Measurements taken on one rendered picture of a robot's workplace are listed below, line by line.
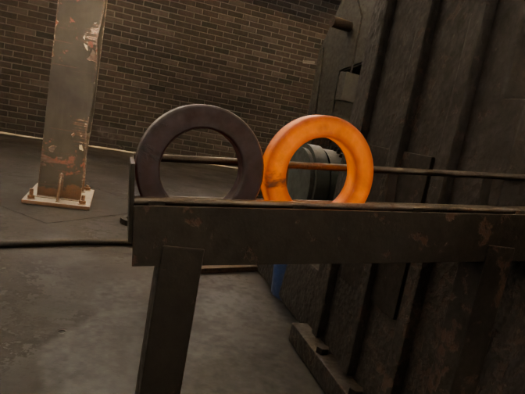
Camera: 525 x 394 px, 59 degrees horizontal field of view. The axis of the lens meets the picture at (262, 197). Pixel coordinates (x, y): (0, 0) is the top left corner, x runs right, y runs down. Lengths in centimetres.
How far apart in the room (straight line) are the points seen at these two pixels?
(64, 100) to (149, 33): 374
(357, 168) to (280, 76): 639
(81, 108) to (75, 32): 45
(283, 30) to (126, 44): 223
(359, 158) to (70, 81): 260
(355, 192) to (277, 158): 15
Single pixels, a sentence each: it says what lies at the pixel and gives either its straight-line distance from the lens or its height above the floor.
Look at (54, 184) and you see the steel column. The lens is 325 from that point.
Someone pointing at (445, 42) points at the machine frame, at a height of 101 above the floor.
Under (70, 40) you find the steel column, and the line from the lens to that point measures 320.
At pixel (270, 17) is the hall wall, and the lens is 714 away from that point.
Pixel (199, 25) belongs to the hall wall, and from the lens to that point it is 689.
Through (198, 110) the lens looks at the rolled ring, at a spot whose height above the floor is 74.
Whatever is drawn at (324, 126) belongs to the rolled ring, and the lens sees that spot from 71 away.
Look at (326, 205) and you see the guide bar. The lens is 71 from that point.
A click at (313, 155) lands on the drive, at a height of 64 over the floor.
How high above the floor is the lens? 74
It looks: 9 degrees down
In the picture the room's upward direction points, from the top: 10 degrees clockwise
